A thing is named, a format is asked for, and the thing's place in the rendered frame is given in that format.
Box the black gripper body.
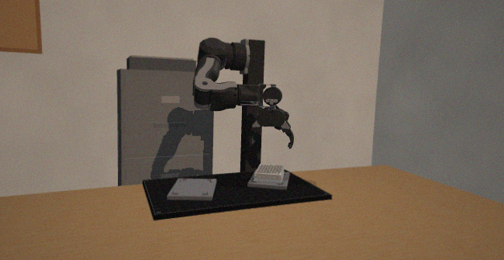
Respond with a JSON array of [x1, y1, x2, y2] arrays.
[[257, 105, 289, 130]]

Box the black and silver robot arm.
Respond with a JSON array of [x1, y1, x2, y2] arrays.
[[192, 37, 282, 111]]

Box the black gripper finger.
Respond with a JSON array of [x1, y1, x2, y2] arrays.
[[249, 119, 262, 147], [280, 120, 294, 149]]

